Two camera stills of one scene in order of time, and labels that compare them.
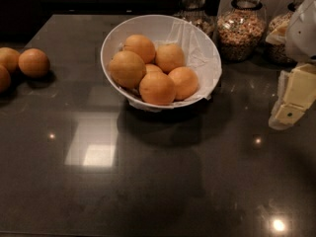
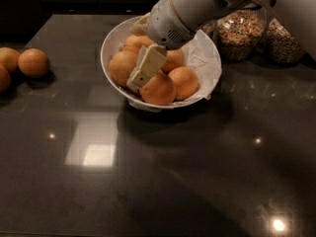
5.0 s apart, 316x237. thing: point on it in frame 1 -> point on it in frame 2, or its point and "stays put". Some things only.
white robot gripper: [302, 37] -> [163, 23]
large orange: [126, 69] stays put
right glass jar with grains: [277, 52] stays put
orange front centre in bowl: [157, 88] stays put
